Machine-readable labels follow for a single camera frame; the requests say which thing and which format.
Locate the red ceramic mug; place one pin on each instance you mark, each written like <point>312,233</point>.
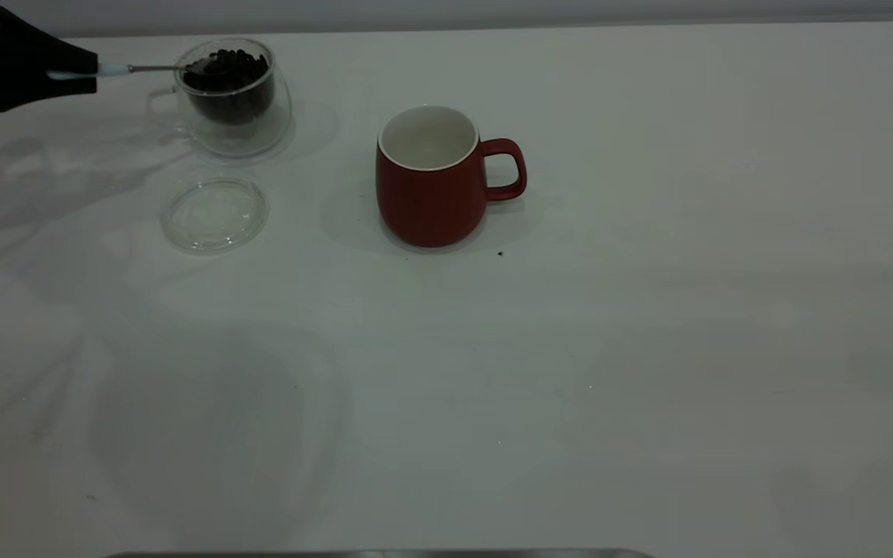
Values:
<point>431,205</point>

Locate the coffee beans pile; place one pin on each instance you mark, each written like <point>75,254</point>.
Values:
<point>233,97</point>

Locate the clear round glass lid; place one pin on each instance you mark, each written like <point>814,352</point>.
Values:
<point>214,217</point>

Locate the clear double-walled glass cup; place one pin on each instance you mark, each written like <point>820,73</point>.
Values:
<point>272,132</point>

